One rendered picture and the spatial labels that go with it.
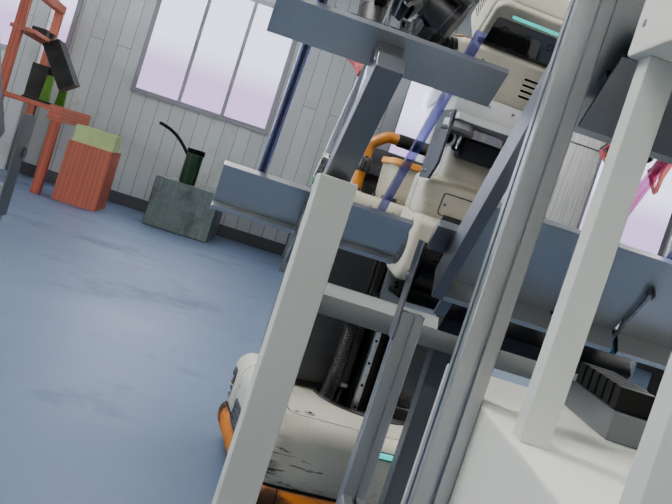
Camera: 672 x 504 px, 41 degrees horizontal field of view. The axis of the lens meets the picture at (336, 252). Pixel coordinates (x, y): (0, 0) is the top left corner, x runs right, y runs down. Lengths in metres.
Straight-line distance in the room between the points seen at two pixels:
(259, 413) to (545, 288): 0.51
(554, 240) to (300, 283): 0.40
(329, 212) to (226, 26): 8.14
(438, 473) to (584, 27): 0.51
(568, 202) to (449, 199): 6.20
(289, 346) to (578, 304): 0.61
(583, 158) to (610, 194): 7.46
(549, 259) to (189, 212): 6.88
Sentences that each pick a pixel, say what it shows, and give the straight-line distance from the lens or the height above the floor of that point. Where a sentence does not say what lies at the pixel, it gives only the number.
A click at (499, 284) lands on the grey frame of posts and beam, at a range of 1.00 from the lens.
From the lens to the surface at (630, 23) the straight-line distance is 1.18.
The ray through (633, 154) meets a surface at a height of 0.91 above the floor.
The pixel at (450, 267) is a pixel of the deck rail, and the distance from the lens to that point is 1.44.
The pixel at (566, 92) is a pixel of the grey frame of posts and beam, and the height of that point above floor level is 0.97.
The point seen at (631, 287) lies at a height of 0.79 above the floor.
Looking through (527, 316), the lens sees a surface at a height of 0.69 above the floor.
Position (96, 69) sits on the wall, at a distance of 9.60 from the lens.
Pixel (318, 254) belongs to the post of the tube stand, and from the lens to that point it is 1.36.
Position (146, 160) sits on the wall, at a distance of 9.45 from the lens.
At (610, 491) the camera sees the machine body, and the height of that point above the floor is 0.62.
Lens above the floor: 0.79
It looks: 4 degrees down
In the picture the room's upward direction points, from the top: 18 degrees clockwise
